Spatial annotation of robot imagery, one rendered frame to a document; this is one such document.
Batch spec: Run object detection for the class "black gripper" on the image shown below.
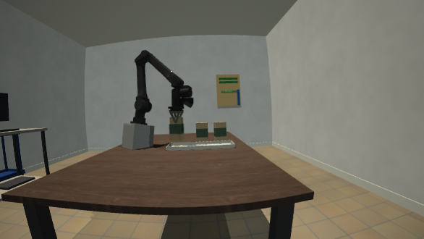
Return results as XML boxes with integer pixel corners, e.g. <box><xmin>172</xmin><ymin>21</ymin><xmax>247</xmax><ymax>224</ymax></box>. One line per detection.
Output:
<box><xmin>168</xmin><ymin>97</ymin><xmax>184</xmax><ymax>123</ymax></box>

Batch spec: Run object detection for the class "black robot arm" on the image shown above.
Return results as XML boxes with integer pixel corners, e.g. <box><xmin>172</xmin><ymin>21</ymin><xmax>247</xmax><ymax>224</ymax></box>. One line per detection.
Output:
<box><xmin>130</xmin><ymin>50</ymin><xmax>193</xmax><ymax>125</ymax></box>

